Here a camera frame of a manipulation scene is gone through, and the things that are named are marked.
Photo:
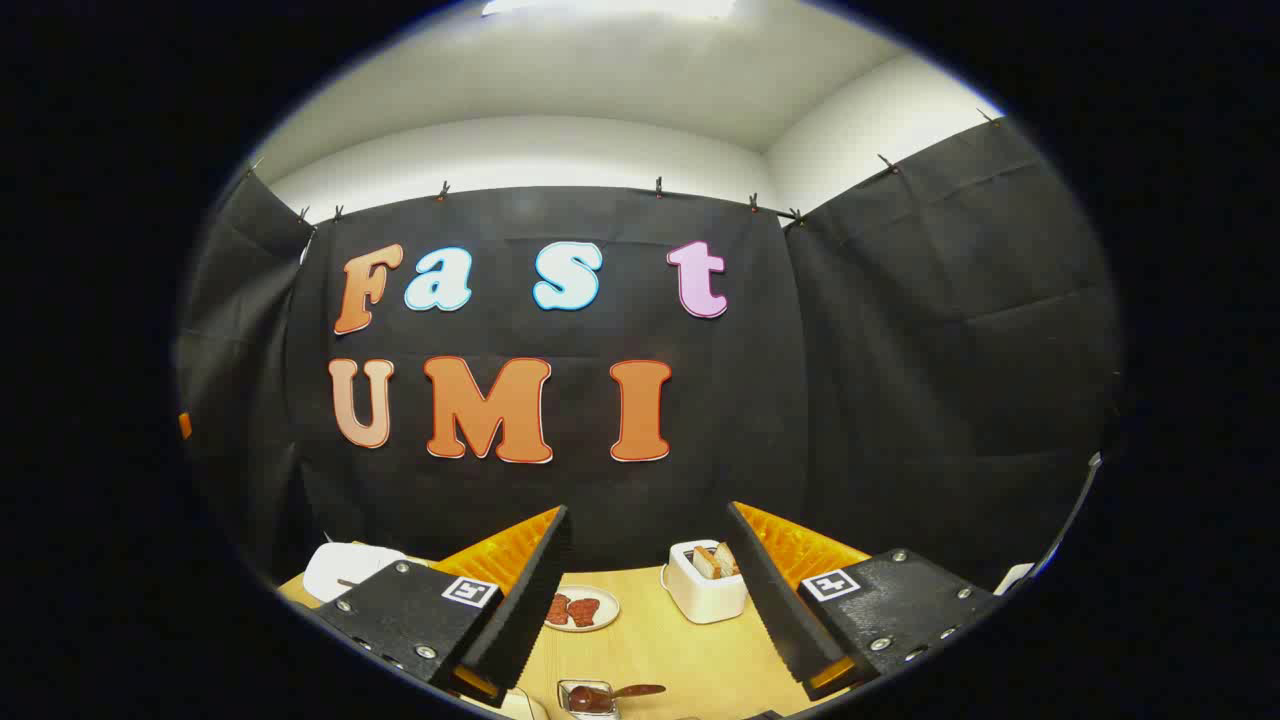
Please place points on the white toaster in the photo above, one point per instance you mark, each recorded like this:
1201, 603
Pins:
705, 598

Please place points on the white rice cooker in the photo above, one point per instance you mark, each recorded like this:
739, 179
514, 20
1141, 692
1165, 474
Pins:
345, 568

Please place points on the red meat piece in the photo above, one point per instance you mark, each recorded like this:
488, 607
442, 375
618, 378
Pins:
558, 609
584, 611

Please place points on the black backdrop cloth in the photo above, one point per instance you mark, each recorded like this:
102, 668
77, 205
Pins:
760, 400

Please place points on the brown wooden spoon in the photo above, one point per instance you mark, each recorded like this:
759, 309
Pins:
625, 691

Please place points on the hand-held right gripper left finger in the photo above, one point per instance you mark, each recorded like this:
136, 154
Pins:
530, 620

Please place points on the white oval plate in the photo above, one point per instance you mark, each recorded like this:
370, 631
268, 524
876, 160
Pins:
603, 618

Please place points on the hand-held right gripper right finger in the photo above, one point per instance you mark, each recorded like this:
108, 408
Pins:
775, 610

